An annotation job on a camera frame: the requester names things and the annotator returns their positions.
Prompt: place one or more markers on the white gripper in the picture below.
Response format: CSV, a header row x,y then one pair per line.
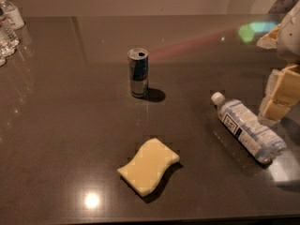
x,y
290,37

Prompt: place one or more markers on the yellow wavy sponge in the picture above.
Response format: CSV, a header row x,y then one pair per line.
x,y
144,172

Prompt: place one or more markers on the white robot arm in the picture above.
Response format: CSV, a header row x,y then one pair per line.
x,y
281,6

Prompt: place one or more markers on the lying clear water bottle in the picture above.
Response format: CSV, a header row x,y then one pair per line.
x,y
261,141

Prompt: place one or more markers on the blue silver drink can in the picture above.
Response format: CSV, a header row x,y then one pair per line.
x,y
138,71

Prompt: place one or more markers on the clear water bottle left edge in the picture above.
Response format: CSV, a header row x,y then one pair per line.
x,y
8,39

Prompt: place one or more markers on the white labelled bottle top left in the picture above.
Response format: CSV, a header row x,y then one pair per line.
x,y
13,14

